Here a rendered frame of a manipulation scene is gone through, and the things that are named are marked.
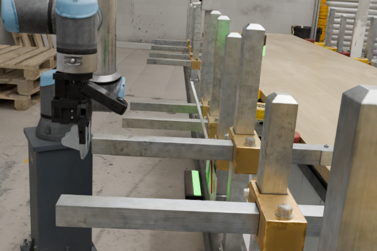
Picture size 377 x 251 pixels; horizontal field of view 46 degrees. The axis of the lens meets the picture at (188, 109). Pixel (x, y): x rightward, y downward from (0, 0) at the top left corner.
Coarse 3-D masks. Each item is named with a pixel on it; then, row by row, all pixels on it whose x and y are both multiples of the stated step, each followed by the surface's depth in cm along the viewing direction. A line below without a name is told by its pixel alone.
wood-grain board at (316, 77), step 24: (288, 48) 286; (312, 48) 295; (264, 72) 192; (288, 72) 196; (312, 72) 200; (336, 72) 204; (360, 72) 209; (264, 96) 149; (312, 96) 151; (336, 96) 154; (312, 120) 122; (336, 120) 123; (312, 144) 102
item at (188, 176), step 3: (186, 171) 132; (189, 171) 132; (186, 174) 130; (189, 174) 130; (186, 177) 128; (189, 177) 128; (186, 180) 126; (189, 180) 126; (186, 183) 124; (189, 183) 124; (186, 186) 122; (189, 186) 122; (192, 186) 123; (186, 189) 120; (189, 189) 120; (192, 189) 120; (189, 192) 119; (192, 192) 119
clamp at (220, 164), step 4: (216, 136) 112; (216, 160) 105; (220, 160) 103; (224, 160) 103; (216, 164) 105; (220, 164) 104; (224, 164) 104; (228, 164) 104; (216, 168) 104; (220, 168) 104; (224, 168) 104; (228, 168) 104
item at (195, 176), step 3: (192, 171) 132; (195, 171) 132; (192, 174) 130; (195, 174) 130; (192, 177) 128; (195, 177) 128; (198, 177) 128; (195, 180) 126; (198, 180) 126; (195, 183) 124; (198, 183) 124; (195, 186) 123; (198, 186) 123; (195, 189) 120; (198, 189) 121; (195, 192) 119; (198, 192) 119
